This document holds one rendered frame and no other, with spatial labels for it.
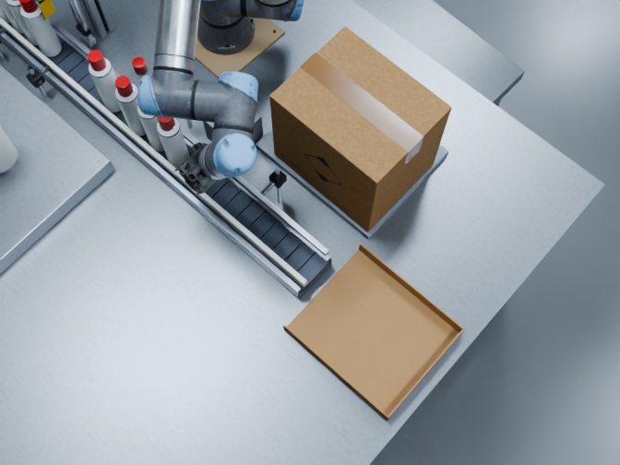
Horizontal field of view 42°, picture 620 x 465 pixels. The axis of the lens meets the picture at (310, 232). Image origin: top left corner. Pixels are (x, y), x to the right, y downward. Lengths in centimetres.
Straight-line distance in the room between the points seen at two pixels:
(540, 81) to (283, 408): 183
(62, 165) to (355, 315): 77
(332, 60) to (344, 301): 53
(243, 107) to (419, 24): 80
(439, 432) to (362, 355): 89
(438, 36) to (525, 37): 113
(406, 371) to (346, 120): 56
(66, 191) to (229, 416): 64
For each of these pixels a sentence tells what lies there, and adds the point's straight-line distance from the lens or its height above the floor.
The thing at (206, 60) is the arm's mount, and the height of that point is 84.
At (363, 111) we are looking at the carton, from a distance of 169.
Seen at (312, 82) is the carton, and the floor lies 112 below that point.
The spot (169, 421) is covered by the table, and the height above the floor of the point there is 83.
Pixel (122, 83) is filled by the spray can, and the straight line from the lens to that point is 180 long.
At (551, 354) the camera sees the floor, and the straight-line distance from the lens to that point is 276.
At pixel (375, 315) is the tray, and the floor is 83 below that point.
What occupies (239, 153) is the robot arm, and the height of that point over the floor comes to 127.
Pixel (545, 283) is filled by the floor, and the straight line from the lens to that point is 282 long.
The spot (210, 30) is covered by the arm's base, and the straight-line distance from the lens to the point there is 207.
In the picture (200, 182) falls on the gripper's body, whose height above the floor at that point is 113.
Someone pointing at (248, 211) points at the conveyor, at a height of 88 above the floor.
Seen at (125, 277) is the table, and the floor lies 83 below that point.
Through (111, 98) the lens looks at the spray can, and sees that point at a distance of 195.
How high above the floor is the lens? 257
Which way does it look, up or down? 68 degrees down
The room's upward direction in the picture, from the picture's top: straight up
